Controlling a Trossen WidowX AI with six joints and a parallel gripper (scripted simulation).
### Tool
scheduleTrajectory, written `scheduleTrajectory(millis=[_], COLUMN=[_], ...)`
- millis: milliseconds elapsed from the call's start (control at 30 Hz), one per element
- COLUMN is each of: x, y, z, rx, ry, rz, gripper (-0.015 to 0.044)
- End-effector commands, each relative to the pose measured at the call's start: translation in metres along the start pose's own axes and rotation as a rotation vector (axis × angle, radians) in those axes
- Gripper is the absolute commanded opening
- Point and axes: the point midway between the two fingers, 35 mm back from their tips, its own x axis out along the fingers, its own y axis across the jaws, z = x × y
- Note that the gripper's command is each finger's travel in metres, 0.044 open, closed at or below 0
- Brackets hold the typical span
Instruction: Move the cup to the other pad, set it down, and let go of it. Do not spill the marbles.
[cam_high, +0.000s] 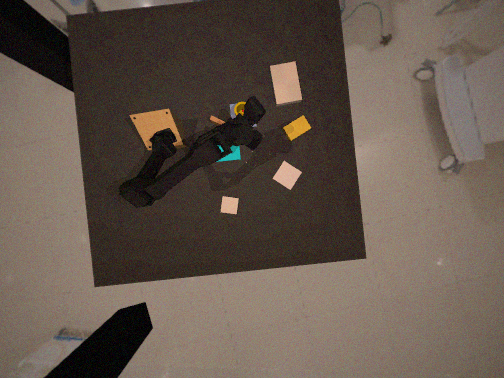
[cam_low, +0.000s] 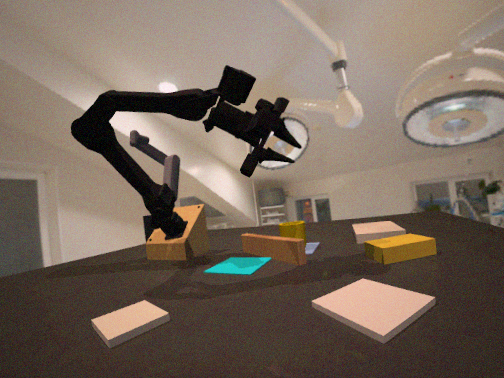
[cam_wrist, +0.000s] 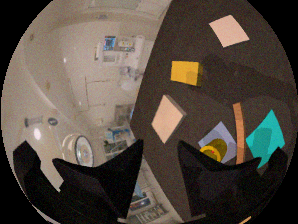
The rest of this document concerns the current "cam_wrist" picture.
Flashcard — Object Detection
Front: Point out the beige rectangular block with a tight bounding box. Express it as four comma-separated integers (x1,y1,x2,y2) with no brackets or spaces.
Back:
152,95,188,144

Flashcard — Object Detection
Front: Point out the yellow rectangular block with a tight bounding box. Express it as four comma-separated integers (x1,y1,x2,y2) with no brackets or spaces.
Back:
170,61,204,85

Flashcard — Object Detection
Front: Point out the pink flat square pad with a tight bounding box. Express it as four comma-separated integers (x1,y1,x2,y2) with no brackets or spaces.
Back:
209,15,250,48

